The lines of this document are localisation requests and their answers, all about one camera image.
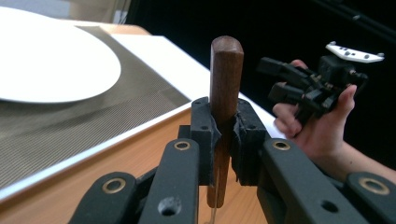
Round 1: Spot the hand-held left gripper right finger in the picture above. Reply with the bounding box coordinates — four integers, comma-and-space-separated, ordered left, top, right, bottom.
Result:
231, 98, 271, 187

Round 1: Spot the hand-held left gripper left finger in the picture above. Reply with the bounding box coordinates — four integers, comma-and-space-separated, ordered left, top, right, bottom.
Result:
177, 96, 222, 187

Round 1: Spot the wooden handled table knife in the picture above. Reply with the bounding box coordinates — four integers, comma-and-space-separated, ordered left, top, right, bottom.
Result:
205, 35, 245, 224

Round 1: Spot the wooden tray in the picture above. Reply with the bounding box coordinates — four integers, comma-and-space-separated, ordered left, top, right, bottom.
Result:
0, 108, 269, 224

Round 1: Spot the dark metal stand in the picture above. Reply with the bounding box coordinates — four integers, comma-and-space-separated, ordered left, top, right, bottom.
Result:
311, 0, 396, 43

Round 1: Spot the woven beige placemat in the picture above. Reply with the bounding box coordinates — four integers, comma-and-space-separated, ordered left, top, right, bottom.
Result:
0, 25, 191, 190

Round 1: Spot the white ceramic plate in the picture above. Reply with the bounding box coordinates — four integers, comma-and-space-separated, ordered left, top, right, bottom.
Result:
0, 6, 122, 105

